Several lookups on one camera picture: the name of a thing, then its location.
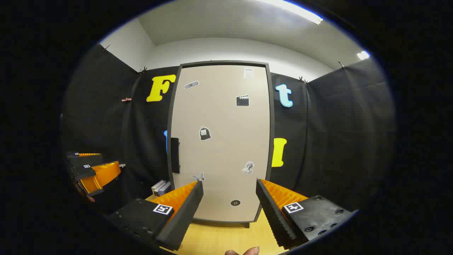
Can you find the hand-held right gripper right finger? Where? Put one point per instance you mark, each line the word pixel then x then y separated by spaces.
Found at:
pixel 272 216

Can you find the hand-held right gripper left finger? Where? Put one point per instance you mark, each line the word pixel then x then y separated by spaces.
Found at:
pixel 184 219

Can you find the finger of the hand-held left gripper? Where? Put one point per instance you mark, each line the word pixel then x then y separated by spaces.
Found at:
pixel 88 160
pixel 83 173

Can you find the beige cabinet door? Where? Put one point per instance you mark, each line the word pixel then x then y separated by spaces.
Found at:
pixel 223 148

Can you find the grey cabinet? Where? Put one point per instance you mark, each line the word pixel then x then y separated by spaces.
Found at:
pixel 272 120

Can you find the grey book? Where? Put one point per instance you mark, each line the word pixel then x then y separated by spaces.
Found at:
pixel 157 187

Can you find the black backdrop cloth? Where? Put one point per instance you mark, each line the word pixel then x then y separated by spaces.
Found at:
pixel 336 141

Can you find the small ceiling light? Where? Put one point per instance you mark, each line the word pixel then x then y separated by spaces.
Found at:
pixel 363 55

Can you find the long ceiling light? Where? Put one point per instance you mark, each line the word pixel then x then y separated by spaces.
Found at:
pixel 293 10

